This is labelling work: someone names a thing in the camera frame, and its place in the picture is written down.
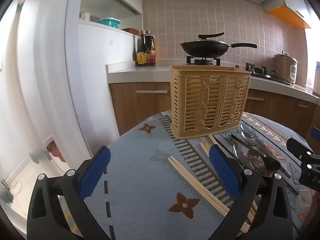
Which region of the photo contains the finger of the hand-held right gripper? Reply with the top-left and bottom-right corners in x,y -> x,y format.
286,137 -> 314,159

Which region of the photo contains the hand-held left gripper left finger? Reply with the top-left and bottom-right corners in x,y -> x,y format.
27,145 -> 112,240

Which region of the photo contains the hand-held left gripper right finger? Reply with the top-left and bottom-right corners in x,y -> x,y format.
209,144 -> 294,240

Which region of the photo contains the clear glass spoon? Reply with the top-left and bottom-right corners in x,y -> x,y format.
247,154 -> 269,177
239,124 -> 261,146
232,142 -> 253,166

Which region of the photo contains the tan woven utensil holder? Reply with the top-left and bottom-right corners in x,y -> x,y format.
170,65 -> 252,140

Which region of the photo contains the dark red container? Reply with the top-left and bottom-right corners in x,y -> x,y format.
46,140 -> 67,163

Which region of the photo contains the blue patterned tablecloth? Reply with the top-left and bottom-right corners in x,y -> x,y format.
57,111 -> 320,240

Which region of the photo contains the beige rice cooker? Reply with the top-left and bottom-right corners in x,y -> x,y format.
274,51 -> 299,84

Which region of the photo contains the black gas stove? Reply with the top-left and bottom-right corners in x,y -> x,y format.
186,56 -> 292,85

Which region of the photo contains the black wok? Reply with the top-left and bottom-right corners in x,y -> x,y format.
180,41 -> 257,58

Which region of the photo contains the dark sauce bottle yellow label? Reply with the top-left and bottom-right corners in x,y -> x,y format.
136,30 -> 150,67

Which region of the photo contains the dark sauce bottle red label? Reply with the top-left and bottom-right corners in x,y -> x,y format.
145,30 -> 157,66

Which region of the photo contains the teal plastic basket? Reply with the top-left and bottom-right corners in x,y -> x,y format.
99,17 -> 122,28

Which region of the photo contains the orange wall cabinet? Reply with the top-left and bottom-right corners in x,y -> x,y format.
265,0 -> 313,30

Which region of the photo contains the wok lid with black handle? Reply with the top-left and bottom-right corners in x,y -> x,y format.
184,32 -> 225,46

